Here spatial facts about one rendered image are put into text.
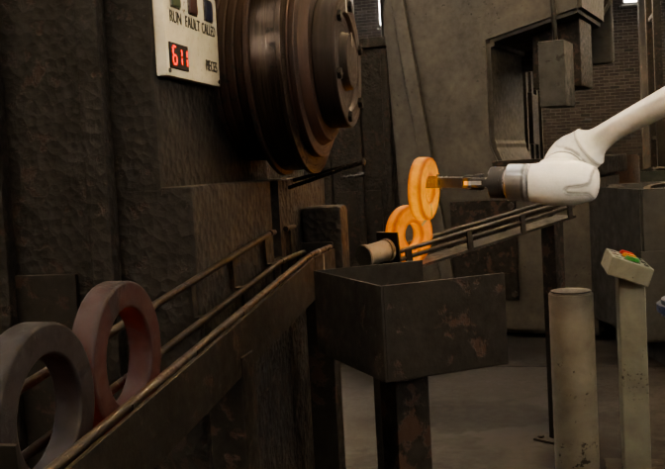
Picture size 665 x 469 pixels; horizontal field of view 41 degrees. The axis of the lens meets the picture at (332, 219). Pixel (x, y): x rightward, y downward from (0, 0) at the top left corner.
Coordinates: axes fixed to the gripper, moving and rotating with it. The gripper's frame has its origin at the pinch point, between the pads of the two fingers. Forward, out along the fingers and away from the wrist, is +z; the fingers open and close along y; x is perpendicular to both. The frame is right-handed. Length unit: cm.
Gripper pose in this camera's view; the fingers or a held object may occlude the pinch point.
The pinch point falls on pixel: (425, 181)
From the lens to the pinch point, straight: 223.2
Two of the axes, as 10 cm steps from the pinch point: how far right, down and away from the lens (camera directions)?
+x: -0.1, -10.0, -0.8
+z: -9.1, -0.3, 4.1
